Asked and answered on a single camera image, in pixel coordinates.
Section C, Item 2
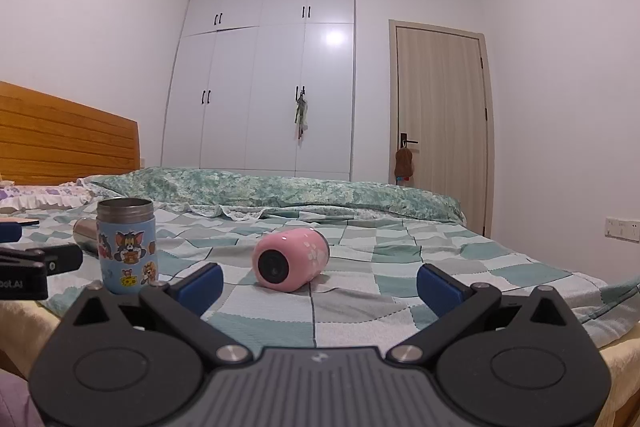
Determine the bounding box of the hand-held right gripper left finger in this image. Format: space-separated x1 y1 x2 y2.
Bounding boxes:
59 262 251 367

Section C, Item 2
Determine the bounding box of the wooden headboard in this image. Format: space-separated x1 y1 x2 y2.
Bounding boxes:
0 81 140 186

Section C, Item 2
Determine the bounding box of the green hanging ornament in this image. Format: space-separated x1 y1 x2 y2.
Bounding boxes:
293 93 309 140

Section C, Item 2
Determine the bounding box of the brown bag on door handle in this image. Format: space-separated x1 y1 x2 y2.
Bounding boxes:
393 146 414 184

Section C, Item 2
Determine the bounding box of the pink cloth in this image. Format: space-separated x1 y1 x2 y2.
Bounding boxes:
0 367 47 427

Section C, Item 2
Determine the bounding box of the white wall socket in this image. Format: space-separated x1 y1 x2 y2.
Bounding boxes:
604 216 640 242

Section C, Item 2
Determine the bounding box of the beige wooden door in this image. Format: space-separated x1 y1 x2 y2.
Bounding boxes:
389 19 496 238

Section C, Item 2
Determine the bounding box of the green checked bed sheet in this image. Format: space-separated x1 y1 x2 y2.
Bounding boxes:
0 201 640 349

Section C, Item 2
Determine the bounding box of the pink cup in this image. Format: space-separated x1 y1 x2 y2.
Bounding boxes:
252 228 330 293

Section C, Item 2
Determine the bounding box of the purple floral pillow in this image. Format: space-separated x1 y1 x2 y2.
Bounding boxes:
0 184 122 214

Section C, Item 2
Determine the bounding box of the green floral quilt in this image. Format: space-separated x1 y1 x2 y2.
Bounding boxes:
75 166 464 223

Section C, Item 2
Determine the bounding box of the white wardrobe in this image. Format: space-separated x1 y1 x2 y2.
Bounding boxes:
161 0 357 182

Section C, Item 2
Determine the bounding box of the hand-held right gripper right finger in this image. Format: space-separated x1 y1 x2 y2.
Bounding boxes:
391 263 584 366

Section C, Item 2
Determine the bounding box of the blue cartoon print cup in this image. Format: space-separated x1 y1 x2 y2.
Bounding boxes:
96 197 160 296

